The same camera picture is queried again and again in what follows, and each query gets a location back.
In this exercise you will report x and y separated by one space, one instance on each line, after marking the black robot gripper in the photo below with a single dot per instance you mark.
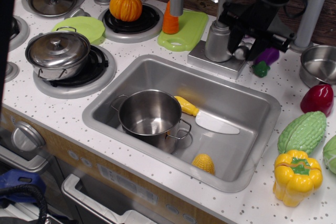
259 21

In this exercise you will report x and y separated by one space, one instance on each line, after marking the silver faucet lever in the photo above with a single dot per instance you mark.
243 48

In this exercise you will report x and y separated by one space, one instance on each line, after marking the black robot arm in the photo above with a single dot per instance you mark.
260 21

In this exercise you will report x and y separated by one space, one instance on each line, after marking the grey vertical pole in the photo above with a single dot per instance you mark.
307 26

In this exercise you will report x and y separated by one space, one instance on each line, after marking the purple toy eggplant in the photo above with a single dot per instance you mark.
262 64

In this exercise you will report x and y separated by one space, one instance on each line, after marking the green cutting board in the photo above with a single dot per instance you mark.
192 25

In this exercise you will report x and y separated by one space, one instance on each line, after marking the steel pot at right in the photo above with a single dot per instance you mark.
318 66

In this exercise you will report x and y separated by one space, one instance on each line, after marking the orange toy carrot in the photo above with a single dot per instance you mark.
170 23

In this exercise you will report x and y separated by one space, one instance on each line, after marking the red toy pepper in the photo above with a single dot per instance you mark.
318 98

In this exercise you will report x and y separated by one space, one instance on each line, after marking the back right stove burner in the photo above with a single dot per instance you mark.
146 27

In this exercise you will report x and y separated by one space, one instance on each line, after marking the green toy bitter gourd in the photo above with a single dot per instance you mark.
303 133

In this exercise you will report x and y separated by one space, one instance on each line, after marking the steel pot in sink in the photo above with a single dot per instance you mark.
154 117

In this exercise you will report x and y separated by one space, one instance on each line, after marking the orange toy pumpkin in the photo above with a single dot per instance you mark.
126 10

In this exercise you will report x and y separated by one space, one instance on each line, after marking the yellow toy corn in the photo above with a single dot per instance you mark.
205 163

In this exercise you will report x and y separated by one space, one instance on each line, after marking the green toy cabbage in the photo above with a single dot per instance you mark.
329 154

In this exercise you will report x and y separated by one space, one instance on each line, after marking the yellow toy bell pepper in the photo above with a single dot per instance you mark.
297 176

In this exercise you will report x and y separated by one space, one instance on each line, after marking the front stove burner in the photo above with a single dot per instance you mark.
97 73

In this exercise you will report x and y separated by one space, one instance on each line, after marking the green plastic plate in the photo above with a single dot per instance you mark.
92 28

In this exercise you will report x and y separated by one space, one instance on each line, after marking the lidded steel pot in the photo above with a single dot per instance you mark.
58 55

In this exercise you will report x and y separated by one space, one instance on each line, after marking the steel pot lid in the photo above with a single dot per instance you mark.
51 8

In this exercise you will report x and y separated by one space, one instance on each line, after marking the far left stove burner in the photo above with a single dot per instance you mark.
19 33

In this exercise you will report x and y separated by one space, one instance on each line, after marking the grey oven dial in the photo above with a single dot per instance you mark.
27 141

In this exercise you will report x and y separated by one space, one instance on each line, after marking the yellow handled toy knife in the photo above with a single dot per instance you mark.
206 120

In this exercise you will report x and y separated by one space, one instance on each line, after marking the oven door handle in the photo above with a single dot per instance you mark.
94 212

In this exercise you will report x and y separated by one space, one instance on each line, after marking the dark foreground post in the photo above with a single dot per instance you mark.
7 7

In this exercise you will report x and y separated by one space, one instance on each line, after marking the blue black cable object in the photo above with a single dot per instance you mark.
25 187

